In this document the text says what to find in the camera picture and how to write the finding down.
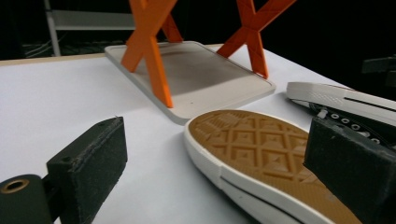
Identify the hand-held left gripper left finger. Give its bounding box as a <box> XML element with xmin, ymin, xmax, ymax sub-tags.
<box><xmin>43</xmin><ymin>116</ymin><xmax>129</xmax><ymax>224</ymax></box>

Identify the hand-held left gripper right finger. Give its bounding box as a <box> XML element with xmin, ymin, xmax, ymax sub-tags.
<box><xmin>303</xmin><ymin>117</ymin><xmax>396</xmax><ymax>224</ymax></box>

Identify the white sneaker with brown sole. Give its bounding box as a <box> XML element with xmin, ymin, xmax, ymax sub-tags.
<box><xmin>285</xmin><ymin>81</ymin><xmax>396</xmax><ymax>151</ymax></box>
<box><xmin>182</xmin><ymin>108</ymin><xmax>365</xmax><ymax>224</ymax></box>

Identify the orange and grey shoe rack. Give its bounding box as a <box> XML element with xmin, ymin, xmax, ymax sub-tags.
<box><xmin>104</xmin><ymin>0</ymin><xmax>298</xmax><ymax>126</ymax></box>

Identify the dark object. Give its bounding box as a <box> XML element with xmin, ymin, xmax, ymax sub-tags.
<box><xmin>361</xmin><ymin>55</ymin><xmax>396</xmax><ymax>89</ymax></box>

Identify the white metal stand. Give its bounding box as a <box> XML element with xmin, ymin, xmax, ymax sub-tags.
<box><xmin>43</xmin><ymin>0</ymin><xmax>136</xmax><ymax>58</ymax></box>

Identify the bundle of cables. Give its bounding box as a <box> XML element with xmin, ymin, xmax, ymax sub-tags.
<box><xmin>21</xmin><ymin>39</ymin><xmax>125</xmax><ymax>59</ymax></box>

